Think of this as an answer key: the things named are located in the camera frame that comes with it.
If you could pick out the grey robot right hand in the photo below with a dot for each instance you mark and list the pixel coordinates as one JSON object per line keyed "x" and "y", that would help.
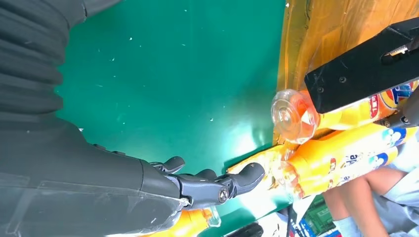
{"x": 82, "y": 183}

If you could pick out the person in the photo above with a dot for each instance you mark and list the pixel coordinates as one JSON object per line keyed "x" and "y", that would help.
{"x": 360, "y": 202}

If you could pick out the green-topped table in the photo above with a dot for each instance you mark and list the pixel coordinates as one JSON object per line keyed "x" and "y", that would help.
{"x": 163, "y": 81}

